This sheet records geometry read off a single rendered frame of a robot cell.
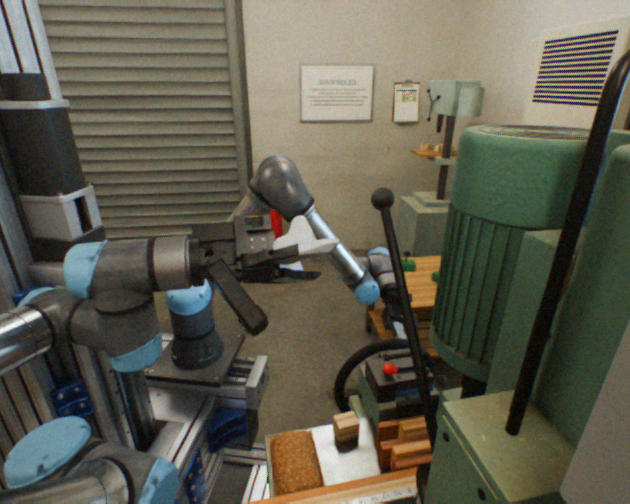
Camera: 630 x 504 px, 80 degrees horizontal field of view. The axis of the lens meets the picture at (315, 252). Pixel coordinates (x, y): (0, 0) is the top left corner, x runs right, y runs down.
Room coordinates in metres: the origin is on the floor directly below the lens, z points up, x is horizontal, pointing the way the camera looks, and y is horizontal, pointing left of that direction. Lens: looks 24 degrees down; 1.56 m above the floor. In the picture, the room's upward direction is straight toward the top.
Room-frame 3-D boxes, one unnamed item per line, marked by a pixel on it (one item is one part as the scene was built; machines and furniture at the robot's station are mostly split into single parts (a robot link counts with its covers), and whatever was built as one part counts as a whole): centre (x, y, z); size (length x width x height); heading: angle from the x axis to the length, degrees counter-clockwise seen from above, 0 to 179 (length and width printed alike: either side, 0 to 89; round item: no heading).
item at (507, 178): (0.45, -0.26, 1.35); 0.18 x 0.18 x 0.31
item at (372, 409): (0.63, -0.18, 0.92); 0.15 x 0.13 x 0.09; 102
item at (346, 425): (0.55, -0.06, 0.92); 0.04 x 0.03 x 0.04; 108
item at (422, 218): (2.79, -0.97, 0.79); 0.62 x 0.48 x 1.58; 5
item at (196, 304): (0.91, 0.35, 0.98); 0.13 x 0.12 x 0.14; 9
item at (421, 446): (0.49, -0.24, 0.93); 0.20 x 0.02 x 0.06; 102
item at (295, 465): (0.48, 0.04, 0.92); 0.14 x 0.09 x 0.04; 12
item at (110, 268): (0.46, 0.27, 1.32); 0.11 x 0.08 x 0.09; 102
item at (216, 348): (0.90, 0.35, 0.87); 0.15 x 0.15 x 0.10
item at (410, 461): (0.47, -0.23, 0.92); 0.19 x 0.02 x 0.05; 102
